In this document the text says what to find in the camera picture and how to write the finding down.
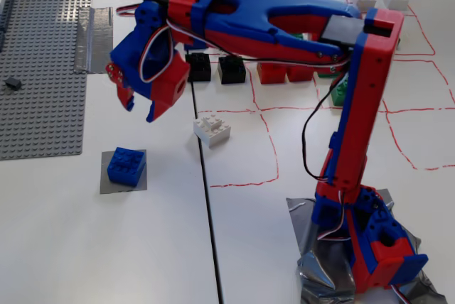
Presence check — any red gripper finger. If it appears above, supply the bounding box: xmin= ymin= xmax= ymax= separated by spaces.
xmin=105 ymin=62 xmax=137 ymax=112
xmin=144 ymin=99 xmax=176 ymax=124

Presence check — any red and blue gripper body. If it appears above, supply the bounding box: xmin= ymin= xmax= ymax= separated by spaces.
xmin=109 ymin=0 xmax=191 ymax=107

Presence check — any black toy brick block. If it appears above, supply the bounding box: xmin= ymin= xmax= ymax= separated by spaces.
xmin=218 ymin=55 xmax=247 ymax=85
xmin=185 ymin=52 xmax=212 ymax=83

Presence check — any grey tape square marker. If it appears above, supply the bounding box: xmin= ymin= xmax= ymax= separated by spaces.
xmin=100 ymin=148 xmax=148 ymax=195

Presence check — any grey studded baseplate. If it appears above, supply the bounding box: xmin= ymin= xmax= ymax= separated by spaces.
xmin=0 ymin=0 xmax=96 ymax=161

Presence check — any small dark grey brick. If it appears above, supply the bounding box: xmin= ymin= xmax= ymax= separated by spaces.
xmin=4 ymin=77 xmax=23 ymax=92

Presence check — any grey duct tape strip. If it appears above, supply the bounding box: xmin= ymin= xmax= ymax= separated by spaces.
xmin=73 ymin=6 xmax=114 ymax=75

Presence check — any long black servo cable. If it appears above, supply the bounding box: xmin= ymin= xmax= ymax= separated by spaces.
xmin=301 ymin=67 xmax=353 ymax=181

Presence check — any white red servo wire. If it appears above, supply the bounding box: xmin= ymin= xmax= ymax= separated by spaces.
xmin=316 ymin=190 xmax=352 ymax=244

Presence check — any crumpled silver duct tape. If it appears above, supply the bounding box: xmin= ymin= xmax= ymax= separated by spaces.
xmin=286 ymin=187 xmax=449 ymax=304

